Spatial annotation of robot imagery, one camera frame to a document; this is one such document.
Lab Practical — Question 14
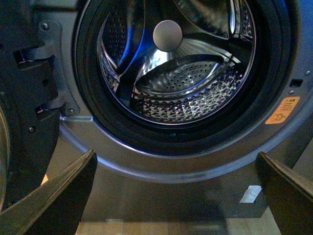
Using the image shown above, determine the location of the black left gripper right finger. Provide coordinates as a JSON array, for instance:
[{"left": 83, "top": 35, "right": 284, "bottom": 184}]
[{"left": 256, "top": 152, "right": 313, "bottom": 235}]

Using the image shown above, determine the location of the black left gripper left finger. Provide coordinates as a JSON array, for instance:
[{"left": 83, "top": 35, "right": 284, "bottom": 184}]
[{"left": 0, "top": 150, "right": 98, "bottom": 235}]

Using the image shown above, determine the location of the dark washing machine door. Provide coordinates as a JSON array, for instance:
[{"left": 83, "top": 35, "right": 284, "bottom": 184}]
[{"left": 0, "top": 0, "right": 59, "bottom": 210}]

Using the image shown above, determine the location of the grey front-load washing machine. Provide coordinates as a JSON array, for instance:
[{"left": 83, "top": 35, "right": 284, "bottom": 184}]
[{"left": 31, "top": 0, "right": 313, "bottom": 221}]

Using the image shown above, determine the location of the white tape strip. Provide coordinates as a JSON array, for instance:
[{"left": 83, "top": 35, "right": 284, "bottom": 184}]
[{"left": 240, "top": 186, "right": 262, "bottom": 203}]

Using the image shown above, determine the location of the orange warning sticker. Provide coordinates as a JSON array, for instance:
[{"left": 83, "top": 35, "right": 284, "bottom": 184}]
[{"left": 265, "top": 96, "right": 300, "bottom": 125}]

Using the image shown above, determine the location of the steel perforated washer drum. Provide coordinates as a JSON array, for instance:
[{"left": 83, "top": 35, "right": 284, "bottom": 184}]
[{"left": 98, "top": 0, "right": 256, "bottom": 125}]

